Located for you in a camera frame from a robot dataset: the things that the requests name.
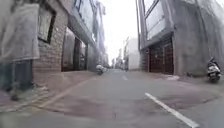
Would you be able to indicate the white building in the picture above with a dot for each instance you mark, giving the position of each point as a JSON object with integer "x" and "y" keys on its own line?
{"x": 132, "y": 55}

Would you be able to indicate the grey concrete building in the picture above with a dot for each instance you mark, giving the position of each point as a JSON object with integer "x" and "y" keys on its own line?
{"x": 186, "y": 36}

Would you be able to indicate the parked scooter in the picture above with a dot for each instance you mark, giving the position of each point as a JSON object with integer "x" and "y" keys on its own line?
{"x": 213, "y": 70}

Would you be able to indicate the brick building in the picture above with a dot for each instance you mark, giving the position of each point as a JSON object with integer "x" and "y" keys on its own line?
{"x": 53, "y": 40}

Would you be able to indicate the pale scooter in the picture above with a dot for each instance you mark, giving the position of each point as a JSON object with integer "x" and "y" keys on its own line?
{"x": 100, "y": 69}

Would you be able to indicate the pole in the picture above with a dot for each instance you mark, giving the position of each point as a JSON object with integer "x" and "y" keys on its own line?
{"x": 138, "y": 33}

